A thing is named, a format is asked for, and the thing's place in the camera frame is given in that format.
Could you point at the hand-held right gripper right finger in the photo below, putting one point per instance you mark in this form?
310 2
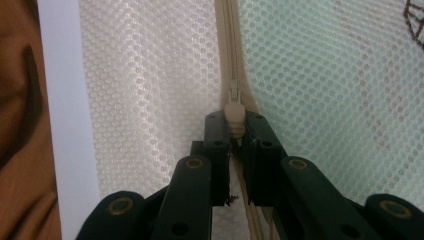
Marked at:
261 160

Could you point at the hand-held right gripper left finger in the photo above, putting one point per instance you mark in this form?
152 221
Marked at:
216 156

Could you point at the white zipper pull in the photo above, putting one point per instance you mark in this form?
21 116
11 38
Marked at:
235 113

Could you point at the beige mesh laundry bag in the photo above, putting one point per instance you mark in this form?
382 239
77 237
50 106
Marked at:
150 83

